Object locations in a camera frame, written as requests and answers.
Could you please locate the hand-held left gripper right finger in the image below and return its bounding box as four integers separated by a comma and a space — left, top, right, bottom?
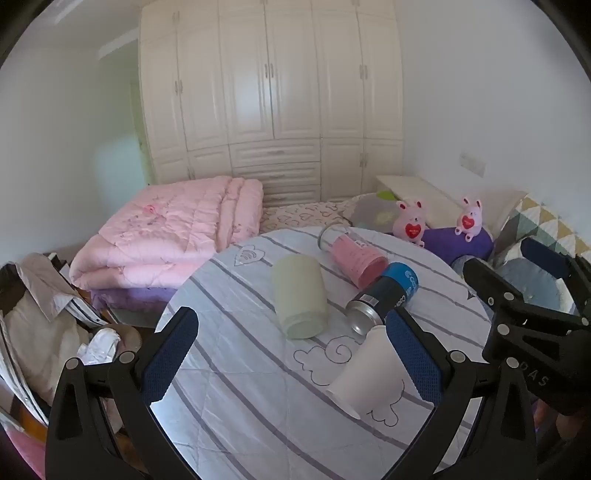
385, 307, 539, 480

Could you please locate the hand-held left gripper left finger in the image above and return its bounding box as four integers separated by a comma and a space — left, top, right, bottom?
45, 306, 200, 480

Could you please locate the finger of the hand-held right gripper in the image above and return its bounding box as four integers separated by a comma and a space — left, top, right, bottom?
462, 258, 581, 341
520, 236, 591, 320

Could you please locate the white paper cup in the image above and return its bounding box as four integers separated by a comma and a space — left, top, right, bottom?
326, 324, 407, 420

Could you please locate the blue and black tumbler cup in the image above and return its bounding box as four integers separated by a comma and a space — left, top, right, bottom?
346, 261, 419, 336

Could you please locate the pink cup with clear base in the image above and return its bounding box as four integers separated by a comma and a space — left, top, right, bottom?
318, 222, 389, 289

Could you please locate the pale green cup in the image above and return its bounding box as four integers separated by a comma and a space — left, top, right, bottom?
271, 254, 328, 341

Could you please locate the blue grey round cushion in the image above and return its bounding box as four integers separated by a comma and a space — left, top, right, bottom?
450, 255, 579, 315

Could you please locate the triangle pattern pillow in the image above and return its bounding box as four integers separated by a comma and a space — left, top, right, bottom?
495, 196, 591, 269

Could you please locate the cream pillow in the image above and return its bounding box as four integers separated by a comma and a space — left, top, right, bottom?
478, 190, 528, 236

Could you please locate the white crumpled cloth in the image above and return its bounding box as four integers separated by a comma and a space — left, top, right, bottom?
75, 327, 122, 366

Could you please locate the folded purple sheet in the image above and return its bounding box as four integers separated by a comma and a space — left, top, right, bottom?
90, 285, 180, 315

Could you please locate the purple pillow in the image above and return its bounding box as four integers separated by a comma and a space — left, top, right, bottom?
421, 226, 496, 262

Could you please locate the pink bunny plush toy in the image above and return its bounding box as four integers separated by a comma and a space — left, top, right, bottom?
392, 198, 428, 246
455, 198, 484, 243

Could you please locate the striped white tablecloth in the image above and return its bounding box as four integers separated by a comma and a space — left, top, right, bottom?
154, 225, 495, 480

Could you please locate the folded pink quilt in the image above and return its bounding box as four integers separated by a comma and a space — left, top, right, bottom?
69, 175, 265, 291

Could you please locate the beige garment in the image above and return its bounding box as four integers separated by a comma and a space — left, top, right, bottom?
0, 253, 95, 409

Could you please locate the striped fabric bag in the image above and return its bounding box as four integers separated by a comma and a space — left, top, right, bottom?
0, 348, 51, 432

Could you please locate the grey blanket with green spots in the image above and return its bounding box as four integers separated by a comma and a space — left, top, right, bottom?
344, 191, 408, 232

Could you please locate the heart print bed sheet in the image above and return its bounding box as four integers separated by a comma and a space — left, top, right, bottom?
260, 200, 360, 234

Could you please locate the cream wardrobe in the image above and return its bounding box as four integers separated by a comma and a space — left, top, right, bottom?
139, 0, 406, 207

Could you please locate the white wall switch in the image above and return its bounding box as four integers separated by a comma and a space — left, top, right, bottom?
459, 153, 487, 177

